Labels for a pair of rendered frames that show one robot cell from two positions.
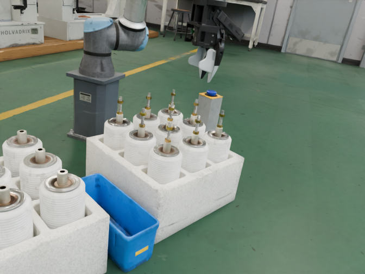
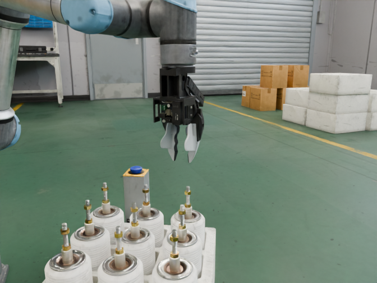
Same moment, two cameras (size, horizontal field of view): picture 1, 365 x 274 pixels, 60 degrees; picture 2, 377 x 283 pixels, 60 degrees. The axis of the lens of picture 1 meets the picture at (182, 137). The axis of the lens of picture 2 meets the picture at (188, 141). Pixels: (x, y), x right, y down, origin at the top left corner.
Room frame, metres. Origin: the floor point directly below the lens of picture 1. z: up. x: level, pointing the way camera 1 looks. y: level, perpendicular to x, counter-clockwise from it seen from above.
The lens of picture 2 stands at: (0.32, 0.36, 0.68)
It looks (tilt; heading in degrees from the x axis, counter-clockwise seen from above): 14 degrees down; 325
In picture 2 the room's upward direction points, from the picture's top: straight up
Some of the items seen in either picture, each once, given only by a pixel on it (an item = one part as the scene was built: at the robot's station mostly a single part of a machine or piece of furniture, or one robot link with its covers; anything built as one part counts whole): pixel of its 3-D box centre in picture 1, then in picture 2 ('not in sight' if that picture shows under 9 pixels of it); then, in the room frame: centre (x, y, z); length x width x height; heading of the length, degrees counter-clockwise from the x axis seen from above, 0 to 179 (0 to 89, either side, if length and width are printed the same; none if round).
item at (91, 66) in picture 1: (97, 61); not in sight; (1.38, 0.42, 0.35); 0.15 x 0.15 x 0.10
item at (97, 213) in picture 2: (170, 112); (106, 211); (1.16, 0.06, 0.25); 0.08 x 0.08 x 0.01
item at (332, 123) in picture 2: not in sight; (335, 119); (2.10, -2.70, 0.09); 0.39 x 0.39 x 0.18; 77
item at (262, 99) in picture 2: not in sight; (262, 98); (3.42, -3.10, 0.15); 0.30 x 0.24 x 0.30; 162
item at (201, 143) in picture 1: (194, 142); (182, 238); (0.91, -0.04, 0.25); 0.08 x 0.08 x 0.01
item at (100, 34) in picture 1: (99, 33); not in sight; (1.38, 0.41, 0.47); 0.13 x 0.12 x 0.14; 121
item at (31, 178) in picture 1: (42, 191); not in sight; (0.67, 0.33, 0.16); 0.10 x 0.10 x 0.18
